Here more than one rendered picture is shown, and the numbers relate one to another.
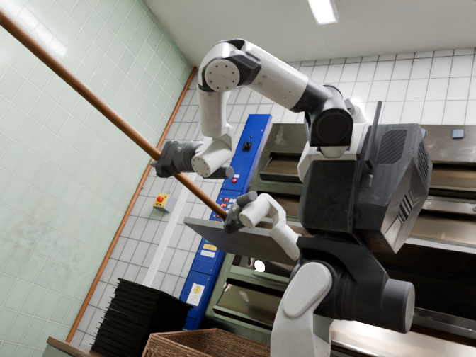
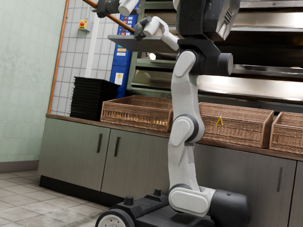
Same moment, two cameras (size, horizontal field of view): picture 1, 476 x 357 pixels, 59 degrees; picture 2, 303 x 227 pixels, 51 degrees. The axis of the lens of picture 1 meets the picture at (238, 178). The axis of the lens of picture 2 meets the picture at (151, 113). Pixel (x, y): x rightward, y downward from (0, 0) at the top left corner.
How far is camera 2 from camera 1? 0.63 m
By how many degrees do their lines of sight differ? 22
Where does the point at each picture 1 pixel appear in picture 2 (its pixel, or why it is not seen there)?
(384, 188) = (216, 9)
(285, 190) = (162, 6)
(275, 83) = not seen: outside the picture
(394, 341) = (231, 83)
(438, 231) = (253, 20)
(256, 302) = (155, 77)
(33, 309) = (25, 102)
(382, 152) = not seen: outside the picture
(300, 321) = (183, 78)
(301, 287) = (181, 63)
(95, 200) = (40, 31)
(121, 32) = not seen: outside the picture
